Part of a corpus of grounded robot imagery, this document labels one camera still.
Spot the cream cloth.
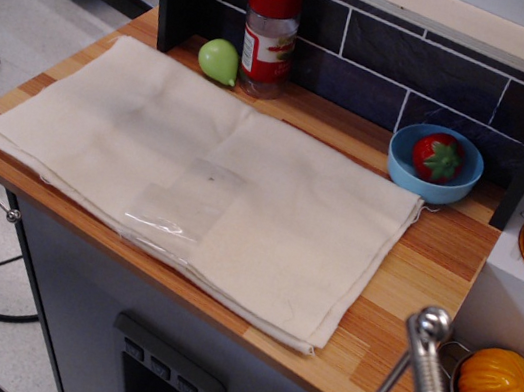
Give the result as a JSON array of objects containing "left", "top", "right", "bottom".
[{"left": 0, "top": 36, "right": 423, "bottom": 354}]

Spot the clear adhesive tape patch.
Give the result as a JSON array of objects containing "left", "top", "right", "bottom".
[{"left": 124, "top": 158, "right": 246, "bottom": 245}]

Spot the blue plastic bowl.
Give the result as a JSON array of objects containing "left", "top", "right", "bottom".
[{"left": 387, "top": 123, "right": 484, "bottom": 205}]

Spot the green toy pear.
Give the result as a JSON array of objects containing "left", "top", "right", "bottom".
[{"left": 198, "top": 38, "right": 239, "bottom": 87}]

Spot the red toy strawberry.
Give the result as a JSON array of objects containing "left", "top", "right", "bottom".
[{"left": 411, "top": 133, "right": 465, "bottom": 184}]

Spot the red capped spice jar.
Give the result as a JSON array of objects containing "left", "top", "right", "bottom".
[{"left": 240, "top": 0, "right": 303, "bottom": 100}]

